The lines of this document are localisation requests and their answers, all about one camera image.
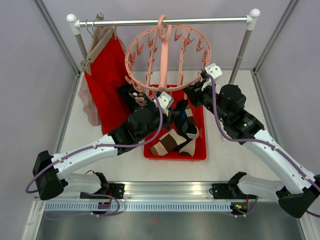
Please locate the teal christmas sock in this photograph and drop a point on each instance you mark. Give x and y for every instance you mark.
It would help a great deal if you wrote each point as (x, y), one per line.
(139, 99)

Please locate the black sports sock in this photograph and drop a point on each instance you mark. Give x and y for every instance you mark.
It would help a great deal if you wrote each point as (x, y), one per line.
(184, 121)
(125, 92)

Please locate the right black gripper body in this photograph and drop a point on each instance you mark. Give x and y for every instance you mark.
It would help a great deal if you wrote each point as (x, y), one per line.
(207, 98)

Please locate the aluminium frame post right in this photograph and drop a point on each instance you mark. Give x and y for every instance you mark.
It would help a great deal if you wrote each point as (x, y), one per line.
(275, 34)

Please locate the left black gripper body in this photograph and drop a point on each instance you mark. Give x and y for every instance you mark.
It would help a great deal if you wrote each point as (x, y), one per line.
(166, 119)

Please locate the brown beige striped sock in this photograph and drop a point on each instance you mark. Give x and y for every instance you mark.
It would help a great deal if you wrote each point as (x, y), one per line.
(174, 142)

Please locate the metal clothes rack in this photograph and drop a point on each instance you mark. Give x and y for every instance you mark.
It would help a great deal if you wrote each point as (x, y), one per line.
(250, 20)

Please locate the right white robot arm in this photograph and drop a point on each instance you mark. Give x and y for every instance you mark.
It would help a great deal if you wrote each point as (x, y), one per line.
(295, 190)

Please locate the aluminium frame post left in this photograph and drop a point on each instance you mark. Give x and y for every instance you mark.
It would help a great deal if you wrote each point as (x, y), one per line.
(56, 34)

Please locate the pink hanging garment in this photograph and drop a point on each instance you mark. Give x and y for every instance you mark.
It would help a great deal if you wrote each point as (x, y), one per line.
(89, 106)

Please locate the red hanging cloth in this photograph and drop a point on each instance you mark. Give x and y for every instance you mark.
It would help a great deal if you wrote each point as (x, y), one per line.
(108, 73)

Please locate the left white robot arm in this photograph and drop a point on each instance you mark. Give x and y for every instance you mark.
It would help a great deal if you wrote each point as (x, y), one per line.
(54, 174)

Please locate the red plastic tray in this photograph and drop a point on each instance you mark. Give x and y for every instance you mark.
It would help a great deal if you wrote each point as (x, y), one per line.
(200, 144)

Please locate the beige clip hanger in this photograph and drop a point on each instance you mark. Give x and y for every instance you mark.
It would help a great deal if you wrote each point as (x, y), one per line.
(101, 35)

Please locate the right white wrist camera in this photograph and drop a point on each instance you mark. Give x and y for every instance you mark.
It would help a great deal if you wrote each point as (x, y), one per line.
(212, 73)

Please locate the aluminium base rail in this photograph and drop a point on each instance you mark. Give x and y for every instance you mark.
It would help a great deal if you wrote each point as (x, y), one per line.
(172, 191)

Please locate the white slotted cable duct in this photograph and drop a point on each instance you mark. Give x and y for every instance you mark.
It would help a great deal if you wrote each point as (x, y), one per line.
(139, 206)

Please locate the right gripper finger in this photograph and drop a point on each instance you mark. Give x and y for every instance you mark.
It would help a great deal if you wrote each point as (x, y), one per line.
(196, 87)
(192, 95)

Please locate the pink round clip hanger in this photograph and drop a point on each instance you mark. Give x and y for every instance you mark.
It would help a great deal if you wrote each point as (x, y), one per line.
(164, 34)

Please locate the aluminium frame post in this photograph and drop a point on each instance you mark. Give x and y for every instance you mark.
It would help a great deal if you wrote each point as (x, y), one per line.
(56, 34)
(275, 34)

